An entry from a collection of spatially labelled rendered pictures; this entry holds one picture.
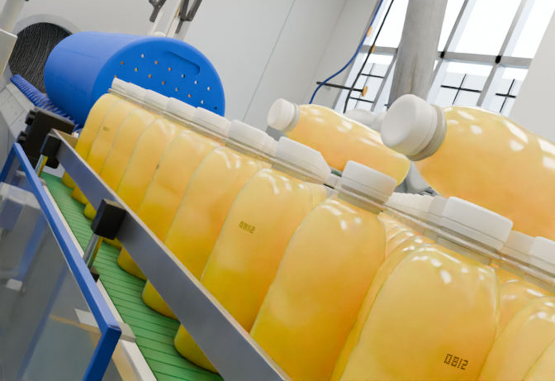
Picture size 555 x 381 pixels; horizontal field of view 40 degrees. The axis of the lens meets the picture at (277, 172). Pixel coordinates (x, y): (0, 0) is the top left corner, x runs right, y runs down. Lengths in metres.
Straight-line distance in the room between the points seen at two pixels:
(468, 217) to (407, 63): 1.57
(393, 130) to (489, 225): 0.11
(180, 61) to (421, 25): 0.68
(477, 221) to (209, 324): 0.19
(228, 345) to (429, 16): 1.59
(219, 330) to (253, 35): 6.73
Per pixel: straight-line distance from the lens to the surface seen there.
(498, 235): 0.45
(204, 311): 0.54
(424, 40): 2.00
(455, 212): 0.44
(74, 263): 0.62
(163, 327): 0.74
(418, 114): 0.51
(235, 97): 7.17
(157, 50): 1.60
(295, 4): 7.36
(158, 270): 0.64
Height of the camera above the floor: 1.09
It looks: 1 degrees down
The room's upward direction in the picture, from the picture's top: 23 degrees clockwise
